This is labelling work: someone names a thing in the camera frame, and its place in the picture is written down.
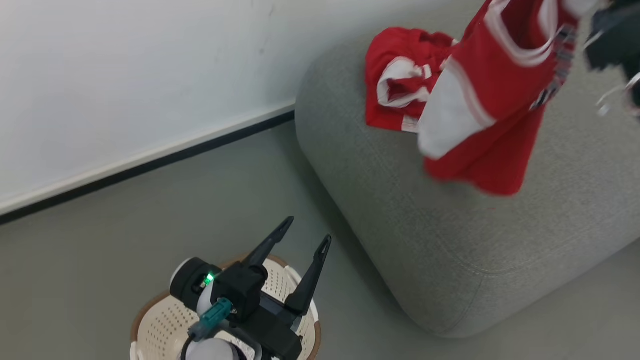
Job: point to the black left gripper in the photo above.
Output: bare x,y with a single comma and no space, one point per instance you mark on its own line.
272,325

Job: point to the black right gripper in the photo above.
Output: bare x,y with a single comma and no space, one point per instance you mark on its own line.
617,35

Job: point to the red jersey with white trim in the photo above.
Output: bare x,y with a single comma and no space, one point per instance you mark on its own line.
490,100

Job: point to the red shorts with white trim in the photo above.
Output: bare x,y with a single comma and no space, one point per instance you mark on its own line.
395,75

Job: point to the cream basket with brown rim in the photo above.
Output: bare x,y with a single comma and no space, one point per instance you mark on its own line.
160,325

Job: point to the white and black baseboard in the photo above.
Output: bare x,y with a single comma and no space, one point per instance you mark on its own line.
140,167

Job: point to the grey fabric ottoman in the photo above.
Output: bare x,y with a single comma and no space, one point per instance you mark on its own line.
475,250

